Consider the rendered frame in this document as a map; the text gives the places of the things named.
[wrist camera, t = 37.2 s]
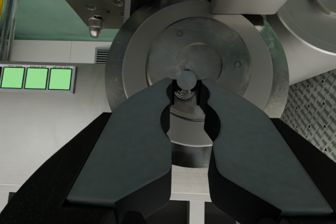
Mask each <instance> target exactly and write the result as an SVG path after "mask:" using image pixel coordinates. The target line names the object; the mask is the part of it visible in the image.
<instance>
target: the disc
mask: <svg viewBox="0 0 336 224"><path fill-rule="evenodd" d="M187 1H206V2H211V0H151V1H150V2H148V3H146V4H145V5H143V6H142V7H140V8H139V9H138V10H137V11H135V12H134V13H133V14H132V15H131V16H130V17H129V18H128V19H127V20H126V21H125V23H124V24H123V25H122V26H121V28H120V29H119V31H118V32H117V34H116V36H115V38H114V39H113V42H112V44H111V46H110V49H109V52H108V55H107V59H106V65H105V76H104V78H105V91H106V96H107V100H108V104H109V107H110V109H111V111H113V110H114V109H115V108H116V107H117V106H118V105H120V104H121V103H122V102H123V101H125V100H126V99H127V97H126V94H125V90H124V86H123V77H122V68H123V60H124V55H125V52H126V49H127V46H128V44H129V42H130V40H131V38H132V36H133V35H134V33H135V32H136V30H137V29H138V28H139V26H140V25H141V24H142V23H143V22H144V21H145V20H146V19H148V18H149V17H150V16H151V15H153V14H154V13H156V12H158V11H159V10H161V9H163V8H165V7H168V6H170V5H173V4H177V3H181V2H187ZM241 15H242V16H244V17H245V18H246V19H248V20H249V21H250V22H251V23H252V24H253V25H254V26H255V27H256V29H257V30H258V31H259V32H260V34H261V35H262V37H263V39H264V40H265V42H266V44H267V47H268V49H269V52H270V55H271V59H272V65H273V85H272V90H271V94H270V97H269V100H268V103H267V105H266V107H265V109H264V111H263V112H265V113H266V114H267V115H268V116H269V117H270V118H279V119H280V118H281V116H282V114H283V111H284V109H285V105H286V102H287V98H288V93H289V68H288V62H287V58H286V55H285V51H284V49H283V46H282V44H281V42H280V40H279V38H278V36H277V35H276V33H275V31H274V30H273V29H272V27H271V26H270V25H269V23H268V22H267V21H266V20H265V19H264V18H263V17H262V16H261V15H260V14H241ZM171 145H172V147H171V154H172V165H175V166H179V167H185V168H208V167H209V164H210V158H211V152H212V146H201V147H195V146H186V145H181V144H177V143H174V142H171Z"/></svg>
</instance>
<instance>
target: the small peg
mask: <svg viewBox="0 0 336 224"><path fill-rule="evenodd" d="M174 79H175V89H174V93H175V95H176V96H177V97H178V98H179V99H181V100H187V99H189V98H191V97H192V96H193V94H194V92H195V91H196V89H197V87H198V84H199V77H198V75H197V74H196V73H195V72H194V71H193V70H191V69H182V70H180V71H179V72H178V73H177V74H176V75H175V77H174Z"/></svg>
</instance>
